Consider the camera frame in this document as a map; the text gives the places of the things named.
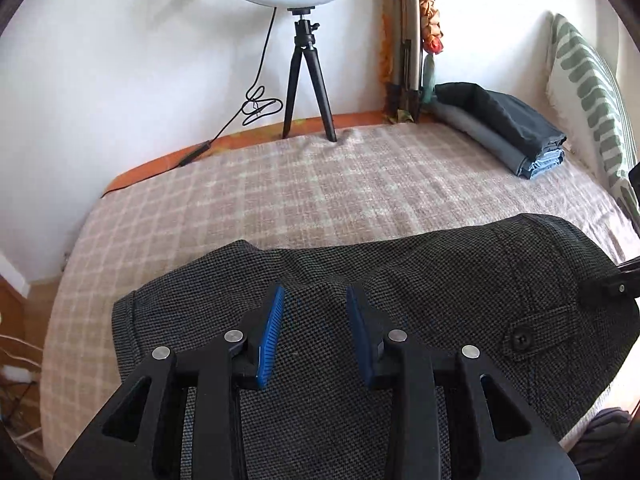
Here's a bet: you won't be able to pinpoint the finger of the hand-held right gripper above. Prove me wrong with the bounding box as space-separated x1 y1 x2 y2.
577 258 640 306

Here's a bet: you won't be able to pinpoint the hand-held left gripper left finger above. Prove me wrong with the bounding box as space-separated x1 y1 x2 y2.
52 284 287 480

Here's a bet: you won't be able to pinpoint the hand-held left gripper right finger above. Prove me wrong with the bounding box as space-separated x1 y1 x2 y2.
346 286 581 480

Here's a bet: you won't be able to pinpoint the dark grey tweed pants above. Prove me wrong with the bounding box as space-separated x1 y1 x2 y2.
112 213 640 480

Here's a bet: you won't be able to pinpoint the folded black pants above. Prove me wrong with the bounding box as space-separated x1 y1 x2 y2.
434 82 567 161

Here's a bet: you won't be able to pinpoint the folded grey pants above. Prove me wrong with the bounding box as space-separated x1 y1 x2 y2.
429 101 531 173

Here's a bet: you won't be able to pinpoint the folded blue jeans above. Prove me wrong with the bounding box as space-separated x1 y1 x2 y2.
517 141 566 181

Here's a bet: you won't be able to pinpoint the checked beige blanket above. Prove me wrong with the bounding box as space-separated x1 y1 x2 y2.
41 121 636 471

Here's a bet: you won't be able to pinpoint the dark cloth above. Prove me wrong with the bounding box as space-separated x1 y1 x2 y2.
570 407 636 480

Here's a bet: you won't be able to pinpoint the green patterned white pillow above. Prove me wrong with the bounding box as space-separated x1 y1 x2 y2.
545 12 640 233

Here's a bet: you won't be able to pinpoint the orange bed sheet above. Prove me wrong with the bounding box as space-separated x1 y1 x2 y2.
100 112 436 198

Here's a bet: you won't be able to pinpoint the black tripod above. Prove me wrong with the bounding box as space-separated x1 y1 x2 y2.
282 7 337 142

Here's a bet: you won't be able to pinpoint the folded silver tripod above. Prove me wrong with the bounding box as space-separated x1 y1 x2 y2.
385 0 423 122

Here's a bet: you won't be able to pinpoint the orange patterned scarf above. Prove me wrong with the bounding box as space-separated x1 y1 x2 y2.
381 0 446 123

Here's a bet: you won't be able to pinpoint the black cable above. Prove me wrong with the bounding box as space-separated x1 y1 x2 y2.
176 9 282 167

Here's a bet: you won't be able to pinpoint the white cables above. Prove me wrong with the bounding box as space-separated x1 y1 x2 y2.
0 332 48 456

